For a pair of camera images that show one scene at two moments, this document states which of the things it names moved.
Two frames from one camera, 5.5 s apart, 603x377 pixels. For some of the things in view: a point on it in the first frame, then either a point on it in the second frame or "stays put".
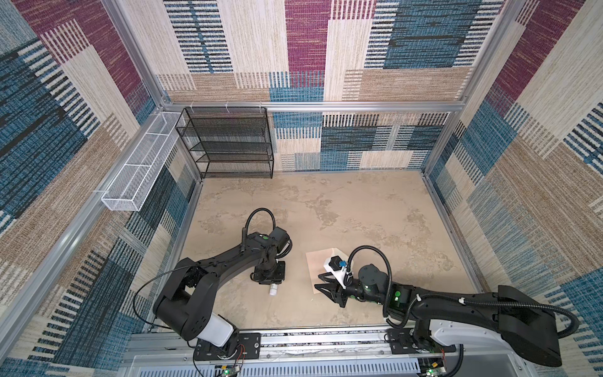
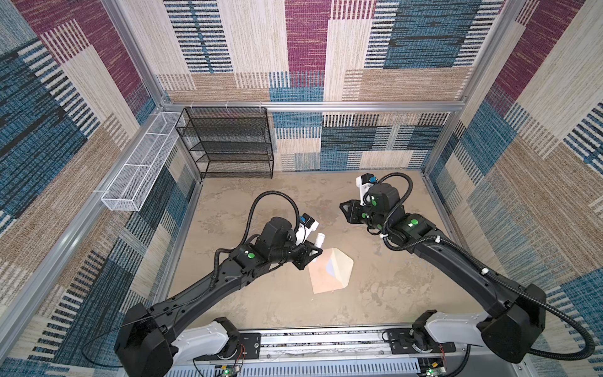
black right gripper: x=334 y=294 -> x=352 y=206
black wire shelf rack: x=228 y=142 stays put
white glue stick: x=273 y=289 -> x=319 y=239
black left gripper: x=278 y=278 -> x=304 y=258
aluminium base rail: x=359 y=354 stays put
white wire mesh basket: x=126 y=188 stays put
